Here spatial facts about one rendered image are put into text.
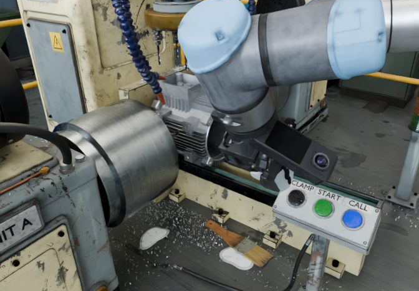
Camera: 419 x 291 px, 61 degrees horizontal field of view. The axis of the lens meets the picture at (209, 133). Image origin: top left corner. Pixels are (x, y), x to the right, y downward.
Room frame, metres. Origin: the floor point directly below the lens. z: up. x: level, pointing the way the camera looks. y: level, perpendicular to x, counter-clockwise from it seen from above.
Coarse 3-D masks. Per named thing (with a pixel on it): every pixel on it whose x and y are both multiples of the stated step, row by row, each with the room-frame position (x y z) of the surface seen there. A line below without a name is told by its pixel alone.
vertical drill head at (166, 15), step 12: (156, 0) 0.98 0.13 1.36; (168, 0) 0.93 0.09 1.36; (180, 0) 0.93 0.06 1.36; (192, 0) 0.94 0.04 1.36; (144, 12) 0.94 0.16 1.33; (156, 12) 0.92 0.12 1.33; (168, 12) 0.91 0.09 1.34; (180, 12) 0.91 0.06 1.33; (156, 24) 0.90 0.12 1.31; (168, 24) 0.88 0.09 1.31; (156, 36) 0.96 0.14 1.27
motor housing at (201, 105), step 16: (176, 112) 0.91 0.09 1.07; (192, 112) 0.89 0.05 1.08; (208, 112) 0.87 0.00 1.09; (176, 128) 0.87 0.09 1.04; (208, 128) 0.83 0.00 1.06; (224, 128) 0.97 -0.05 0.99; (176, 144) 0.88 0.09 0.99; (192, 144) 0.84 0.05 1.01; (208, 144) 0.95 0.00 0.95; (224, 160) 0.89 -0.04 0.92
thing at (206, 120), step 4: (156, 100) 0.95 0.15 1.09; (152, 104) 0.95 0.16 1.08; (156, 104) 0.94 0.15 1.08; (160, 104) 0.95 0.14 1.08; (156, 108) 0.93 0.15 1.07; (160, 108) 0.94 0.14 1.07; (204, 116) 0.84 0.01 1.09; (208, 116) 0.84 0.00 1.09; (200, 120) 0.84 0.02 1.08; (204, 120) 0.83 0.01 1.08; (208, 120) 0.83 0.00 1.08; (212, 120) 0.84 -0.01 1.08; (204, 124) 0.83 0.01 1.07; (208, 124) 0.83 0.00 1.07; (204, 160) 0.83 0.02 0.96; (208, 160) 0.83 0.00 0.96; (212, 160) 0.84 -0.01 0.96; (204, 164) 0.84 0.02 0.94; (208, 164) 0.83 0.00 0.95
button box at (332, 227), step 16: (288, 192) 0.54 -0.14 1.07; (304, 192) 0.53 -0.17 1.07; (320, 192) 0.52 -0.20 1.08; (272, 208) 0.52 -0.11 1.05; (288, 208) 0.51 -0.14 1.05; (304, 208) 0.50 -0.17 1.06; (336, 208) 0.49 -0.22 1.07; (352, 208) 0.48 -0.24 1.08; (368, 208) 0.47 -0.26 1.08; (304, 224) 0.49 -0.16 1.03; (320, 224) 0.47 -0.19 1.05; (336, 224) 0.46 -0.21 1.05; (368, 224) 0.45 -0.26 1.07; (336, 240) 0.46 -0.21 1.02; (352, 240) 0.44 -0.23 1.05; (368, 240) 0.43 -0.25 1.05
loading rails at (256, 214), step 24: (192, 168) 0.86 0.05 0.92; (216, 168) 0.86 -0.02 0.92; (192, 192) 0.87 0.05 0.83; (216, 192) 0.81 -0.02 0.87; (240, 192) 0.77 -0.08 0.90; (264, 192) 0.73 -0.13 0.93; (336, 192) 0.74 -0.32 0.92; (360, 192) 0.72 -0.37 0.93; (216, 216) 0.77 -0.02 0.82; (240, 216) 0.77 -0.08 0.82; (264, 216) 0.72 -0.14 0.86; (264, 240) 0.68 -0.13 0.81; (288, 240) 0.68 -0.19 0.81; (312, 240) 0.64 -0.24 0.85; (336, 264) 0.59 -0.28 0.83; (360, 264) 0.58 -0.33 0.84
